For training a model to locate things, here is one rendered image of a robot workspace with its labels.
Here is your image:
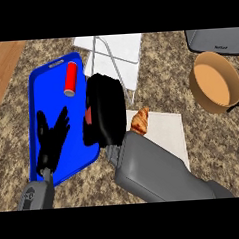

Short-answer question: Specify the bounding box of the white tiered wire shelf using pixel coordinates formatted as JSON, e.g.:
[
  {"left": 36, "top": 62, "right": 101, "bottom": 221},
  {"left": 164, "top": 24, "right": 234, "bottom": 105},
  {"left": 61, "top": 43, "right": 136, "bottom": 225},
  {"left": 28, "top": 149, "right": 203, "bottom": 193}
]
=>
[{"left": 72, "top": 33, "right": 148, "bottom": 109}]

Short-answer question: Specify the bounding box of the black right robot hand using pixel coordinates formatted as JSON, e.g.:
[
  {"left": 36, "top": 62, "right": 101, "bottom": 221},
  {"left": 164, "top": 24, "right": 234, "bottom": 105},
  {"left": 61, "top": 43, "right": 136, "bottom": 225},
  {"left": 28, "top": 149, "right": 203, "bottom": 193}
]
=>
[{"left": 79, "top": 71, "right": 129, "bottom": 150}]

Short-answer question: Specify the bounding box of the red can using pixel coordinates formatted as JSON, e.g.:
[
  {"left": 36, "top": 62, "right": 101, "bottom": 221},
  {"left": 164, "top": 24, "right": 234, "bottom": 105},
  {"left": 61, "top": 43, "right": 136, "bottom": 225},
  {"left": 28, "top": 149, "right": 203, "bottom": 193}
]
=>
[{"left": 61, "top": 60, "right": 80, "bottom": 98}]

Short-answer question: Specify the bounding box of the tan saucepan with black handle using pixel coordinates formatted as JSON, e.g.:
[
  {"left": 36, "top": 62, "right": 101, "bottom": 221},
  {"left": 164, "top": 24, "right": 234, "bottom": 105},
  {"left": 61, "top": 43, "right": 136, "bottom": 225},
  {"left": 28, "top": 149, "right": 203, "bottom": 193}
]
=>
[{"left": 187, "top": 49, "right": 239, "bottom": 116}]

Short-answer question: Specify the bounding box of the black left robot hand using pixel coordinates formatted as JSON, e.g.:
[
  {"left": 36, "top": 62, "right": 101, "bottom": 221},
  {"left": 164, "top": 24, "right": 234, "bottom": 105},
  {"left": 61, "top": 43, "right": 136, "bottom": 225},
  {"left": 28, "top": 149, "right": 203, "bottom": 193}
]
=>
[{"left": 32, "top": 106, "right": 75, "bottom": 175}]

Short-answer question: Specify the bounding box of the blue tray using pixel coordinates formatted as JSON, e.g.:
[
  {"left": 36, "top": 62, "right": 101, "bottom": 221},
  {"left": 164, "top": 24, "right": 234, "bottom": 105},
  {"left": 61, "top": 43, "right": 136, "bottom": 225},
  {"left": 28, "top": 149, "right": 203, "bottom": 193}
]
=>
[{"left": 21, "top": 50, "right": 102, "bottom": 189}]

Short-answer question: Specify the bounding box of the brown croissant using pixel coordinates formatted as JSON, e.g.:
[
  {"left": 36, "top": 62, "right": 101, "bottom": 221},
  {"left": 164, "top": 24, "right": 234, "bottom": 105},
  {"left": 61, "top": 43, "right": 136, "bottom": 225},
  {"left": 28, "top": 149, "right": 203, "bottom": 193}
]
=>
[{"left": 129, "top": 106, "right": 151, "bottom": 137}]

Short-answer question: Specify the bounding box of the red bell pepper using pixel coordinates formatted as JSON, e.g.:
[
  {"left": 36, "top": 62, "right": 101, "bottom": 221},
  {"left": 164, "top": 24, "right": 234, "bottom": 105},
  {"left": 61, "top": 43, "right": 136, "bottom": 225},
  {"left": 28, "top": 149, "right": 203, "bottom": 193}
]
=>
[{"left": 84, "top": 105, "right": 94, "bottom": 126}]

